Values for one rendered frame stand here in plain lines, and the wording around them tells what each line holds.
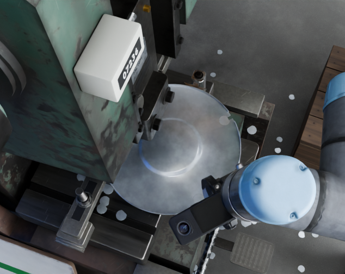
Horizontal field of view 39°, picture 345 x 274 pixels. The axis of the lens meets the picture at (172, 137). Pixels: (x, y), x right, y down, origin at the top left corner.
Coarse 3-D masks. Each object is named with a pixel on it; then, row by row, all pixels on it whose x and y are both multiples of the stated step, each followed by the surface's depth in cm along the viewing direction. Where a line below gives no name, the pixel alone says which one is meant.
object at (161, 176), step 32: (192, 96) 106; (192, 128) 102; (224, 128) 102; (128, 160) 100; (160, 160) 99; (192, 160) 99; (224, 160) 99; (128, 192) 98; (160, 192) 97; (192, 192) 97
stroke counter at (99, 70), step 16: (112, 16) 47; (128, 16) 49; (96, 32) 46; (112, 32) 46; (128, 32) 46; (96, 48) 45; (112, 48) 45; (128, 48) 45; (80, 64) 45; (96, 64) 44; (112, 64) 44; (128, 64) 46; (80, 80) 46; (96, 80) 44; (112, 80) 44; (112, 96) 46
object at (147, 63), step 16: (112, 0) 69; (128, 0) 69; (144, 0) 71; (144, 16) 73; (144, 32) 75; (144, 48) 78; (144, 64) 81; (144, 80) 84; (160, 80) 86; (144, 96) 84; (160, 96) 85; (144, 112) 83; (160, 112) 89; (144, 128) 85; (160, 128) 87
